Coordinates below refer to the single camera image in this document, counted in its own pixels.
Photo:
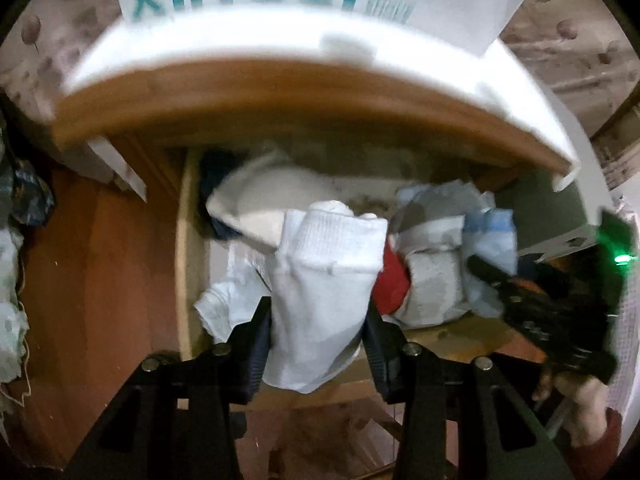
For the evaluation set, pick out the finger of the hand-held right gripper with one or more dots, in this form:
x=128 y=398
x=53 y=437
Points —
x=490 y=271

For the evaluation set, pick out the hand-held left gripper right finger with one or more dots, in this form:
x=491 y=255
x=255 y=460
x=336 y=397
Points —
x=378 y=355

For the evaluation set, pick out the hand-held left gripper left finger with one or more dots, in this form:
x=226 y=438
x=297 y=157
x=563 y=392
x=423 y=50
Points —
x=256 y=340

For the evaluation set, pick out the light blue underwear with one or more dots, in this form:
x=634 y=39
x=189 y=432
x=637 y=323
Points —
x=492 y=240

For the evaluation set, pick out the white sock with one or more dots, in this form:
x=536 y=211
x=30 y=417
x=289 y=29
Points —
x=320 y=300

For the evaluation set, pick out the white cardboard box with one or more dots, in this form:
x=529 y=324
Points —
x=250 y=35

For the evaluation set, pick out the person's right forearm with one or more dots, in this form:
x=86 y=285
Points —
x=597 y=455

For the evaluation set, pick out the white crumpled underwear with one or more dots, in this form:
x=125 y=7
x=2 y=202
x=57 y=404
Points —
x=225 y=305

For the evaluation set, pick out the red underwear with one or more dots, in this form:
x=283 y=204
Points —
x=392 y=280

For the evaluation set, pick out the grey blue patterned underwear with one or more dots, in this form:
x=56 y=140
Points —
x=430 y=210

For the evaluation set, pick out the dark blue underwear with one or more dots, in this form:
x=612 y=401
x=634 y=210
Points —
x=215 y=170

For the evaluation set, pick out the person's right hand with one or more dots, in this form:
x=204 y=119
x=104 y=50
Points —
x=587 y=410

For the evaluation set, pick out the leaf printed bed sheet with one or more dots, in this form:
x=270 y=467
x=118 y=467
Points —
x=565 y=60

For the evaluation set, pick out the wooden nightstand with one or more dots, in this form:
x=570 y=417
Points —
x=300 y=110

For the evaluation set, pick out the white green-patterned cloth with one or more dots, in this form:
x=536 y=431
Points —
x=10 y=310

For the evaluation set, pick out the blue snack packet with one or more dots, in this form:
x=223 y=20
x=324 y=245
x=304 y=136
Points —
x=32 y=195

